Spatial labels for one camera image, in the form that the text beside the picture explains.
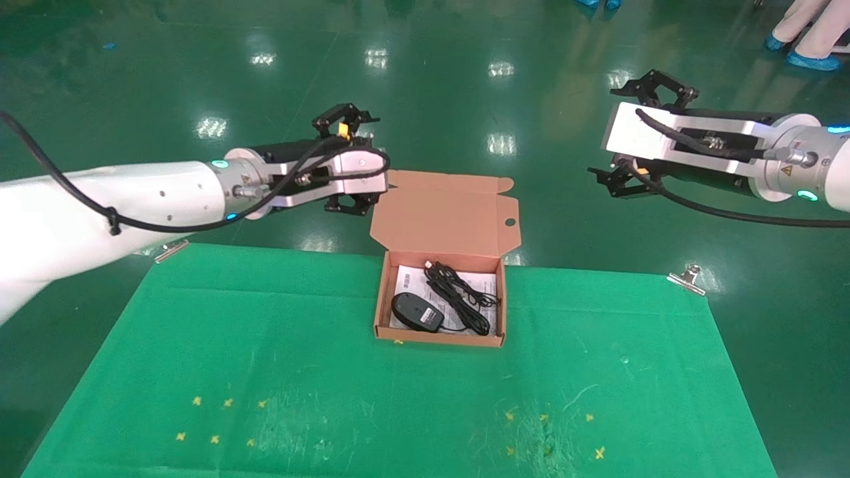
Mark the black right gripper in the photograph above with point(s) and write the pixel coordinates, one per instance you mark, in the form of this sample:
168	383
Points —
704	179

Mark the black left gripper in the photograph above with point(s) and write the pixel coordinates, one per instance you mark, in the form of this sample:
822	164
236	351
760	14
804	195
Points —
285	153

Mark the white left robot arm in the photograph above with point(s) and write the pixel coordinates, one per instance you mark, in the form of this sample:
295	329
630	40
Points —
99	212

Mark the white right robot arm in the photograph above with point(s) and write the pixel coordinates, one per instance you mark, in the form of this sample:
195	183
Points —
833	166

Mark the open brown cardboard box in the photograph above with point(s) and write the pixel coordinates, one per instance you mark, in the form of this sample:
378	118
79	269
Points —
445	219

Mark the white printed instruction sheet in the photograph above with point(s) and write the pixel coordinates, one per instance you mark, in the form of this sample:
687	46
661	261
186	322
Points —
406	279

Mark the person with blue shoe covers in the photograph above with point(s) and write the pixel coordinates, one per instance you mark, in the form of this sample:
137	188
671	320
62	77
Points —
588	2

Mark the silver metal binder clip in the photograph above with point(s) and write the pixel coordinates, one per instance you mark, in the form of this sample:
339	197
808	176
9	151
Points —
687	280
169	249

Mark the person in white trousers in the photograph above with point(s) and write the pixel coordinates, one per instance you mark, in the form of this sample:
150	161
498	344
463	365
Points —
813	61

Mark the green table cloth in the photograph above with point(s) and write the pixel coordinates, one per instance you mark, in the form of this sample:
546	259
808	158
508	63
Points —
398	398

